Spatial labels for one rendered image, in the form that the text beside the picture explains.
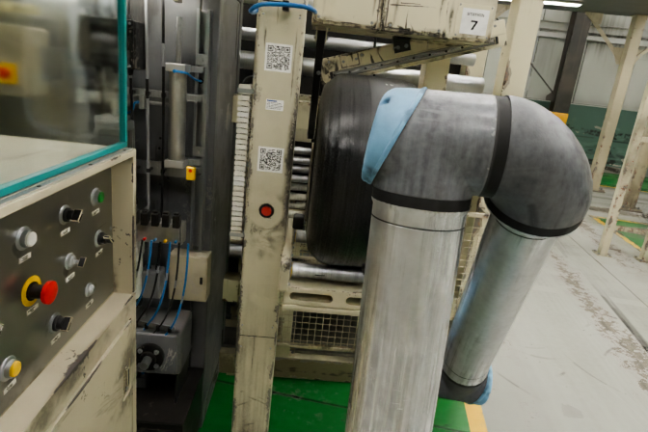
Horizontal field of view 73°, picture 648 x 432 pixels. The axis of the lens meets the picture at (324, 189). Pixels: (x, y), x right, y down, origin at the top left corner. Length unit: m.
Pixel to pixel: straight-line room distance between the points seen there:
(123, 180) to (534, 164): 0.89
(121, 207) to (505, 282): 0.85
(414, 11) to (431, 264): 1.18
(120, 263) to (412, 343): 0.83
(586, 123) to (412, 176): 10.93
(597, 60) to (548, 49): 1.05
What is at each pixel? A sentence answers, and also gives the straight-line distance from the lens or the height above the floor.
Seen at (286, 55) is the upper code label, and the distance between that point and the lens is 1.27.
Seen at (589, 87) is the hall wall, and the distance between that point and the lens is 11.39.
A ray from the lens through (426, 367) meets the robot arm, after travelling 0.56.
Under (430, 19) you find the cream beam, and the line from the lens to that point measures 1.58.
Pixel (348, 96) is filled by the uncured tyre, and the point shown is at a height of 1.43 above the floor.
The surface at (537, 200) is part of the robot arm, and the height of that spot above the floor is 1.38.
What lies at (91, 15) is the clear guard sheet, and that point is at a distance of 0.97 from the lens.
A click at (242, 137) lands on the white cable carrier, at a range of 1.31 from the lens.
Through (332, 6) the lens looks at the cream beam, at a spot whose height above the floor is 1.70.
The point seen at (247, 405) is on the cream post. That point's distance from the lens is 1.71.
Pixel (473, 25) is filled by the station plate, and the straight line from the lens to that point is 1.62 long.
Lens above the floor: 1.49
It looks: 15 degrees down
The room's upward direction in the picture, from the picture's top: 6 degrees clockwise
